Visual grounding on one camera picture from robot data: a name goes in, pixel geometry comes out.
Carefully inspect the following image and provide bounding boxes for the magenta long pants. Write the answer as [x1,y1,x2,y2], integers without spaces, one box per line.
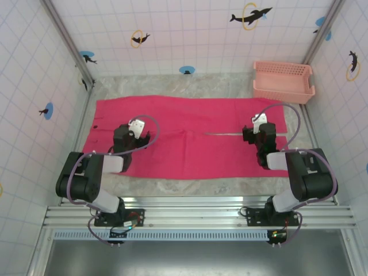
[82,95,289,181]

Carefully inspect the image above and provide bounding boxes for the pink plastic basket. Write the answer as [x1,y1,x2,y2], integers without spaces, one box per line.
[252,60,316,105]

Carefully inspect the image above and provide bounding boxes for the left base circuit board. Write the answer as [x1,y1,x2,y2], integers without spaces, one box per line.
[109,218,136,245]

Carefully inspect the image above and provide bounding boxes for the base circuit board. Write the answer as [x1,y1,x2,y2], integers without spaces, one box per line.
[109,218,136,245]
[267,228,289,245]

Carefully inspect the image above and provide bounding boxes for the seal blue circle sticker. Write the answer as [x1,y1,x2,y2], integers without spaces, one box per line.
[38,102,55,120]

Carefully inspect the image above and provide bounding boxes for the right base circuit board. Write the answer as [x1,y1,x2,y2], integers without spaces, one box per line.
[267,228,289,245]

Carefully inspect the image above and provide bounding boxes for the orca blue circle sticker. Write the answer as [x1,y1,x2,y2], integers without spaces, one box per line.
[78,50,98,65]

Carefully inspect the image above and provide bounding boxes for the blue patch sticker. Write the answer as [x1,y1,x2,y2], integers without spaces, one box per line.
[313,16,332,41]

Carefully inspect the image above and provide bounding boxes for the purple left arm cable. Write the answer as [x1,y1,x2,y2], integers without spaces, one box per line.
[66,114,161,206]

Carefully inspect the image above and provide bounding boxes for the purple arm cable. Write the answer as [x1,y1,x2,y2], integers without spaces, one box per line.
[66,114,161,206]
[256,103,339,206]

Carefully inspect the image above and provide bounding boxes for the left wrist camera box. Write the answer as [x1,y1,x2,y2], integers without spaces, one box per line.
[128,118,145,140]

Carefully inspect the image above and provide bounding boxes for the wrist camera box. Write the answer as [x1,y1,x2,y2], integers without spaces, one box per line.
[128,118,145,140]
[251,113,269,135]

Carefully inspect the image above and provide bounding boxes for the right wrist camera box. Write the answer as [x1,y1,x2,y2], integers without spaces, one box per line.
[251,113,269,135]

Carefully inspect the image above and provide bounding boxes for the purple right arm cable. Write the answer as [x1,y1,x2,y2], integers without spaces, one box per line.
[256,103,339,206]

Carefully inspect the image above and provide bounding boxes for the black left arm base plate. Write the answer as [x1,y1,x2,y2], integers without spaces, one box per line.
[93,208,145,228]

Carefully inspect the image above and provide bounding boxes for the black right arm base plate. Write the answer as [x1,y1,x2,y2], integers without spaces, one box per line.
[240,206,300,228]

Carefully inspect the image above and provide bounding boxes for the aluminium mounting rail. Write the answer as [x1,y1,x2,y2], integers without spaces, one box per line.
[43,196,357,230]

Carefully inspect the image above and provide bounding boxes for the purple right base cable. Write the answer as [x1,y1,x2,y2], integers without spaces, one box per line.
[269,211,303,247]

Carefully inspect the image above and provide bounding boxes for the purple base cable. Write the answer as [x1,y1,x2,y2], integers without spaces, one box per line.
[269,211,303,247]
[87,214,128,247]

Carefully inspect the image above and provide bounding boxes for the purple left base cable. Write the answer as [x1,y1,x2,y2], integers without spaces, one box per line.
[87,214,128,247]

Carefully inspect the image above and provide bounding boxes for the small dolphin ring sticker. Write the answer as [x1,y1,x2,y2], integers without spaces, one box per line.
[131,29,151,48]

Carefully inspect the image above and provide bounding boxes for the slotted grey cable duct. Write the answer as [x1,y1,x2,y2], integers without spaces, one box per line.
[53,229,273,241]

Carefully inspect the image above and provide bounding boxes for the large dolphin ring sticker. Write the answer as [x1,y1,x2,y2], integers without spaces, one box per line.
[229,2,274,31]

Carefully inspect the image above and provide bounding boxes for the aluminium frame post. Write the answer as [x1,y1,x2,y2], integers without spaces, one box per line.
[40,0,96,85]
[302,0,346,66]

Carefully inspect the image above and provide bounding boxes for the upright dolphin ring sticker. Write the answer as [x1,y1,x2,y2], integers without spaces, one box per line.
[346,50,362,82]

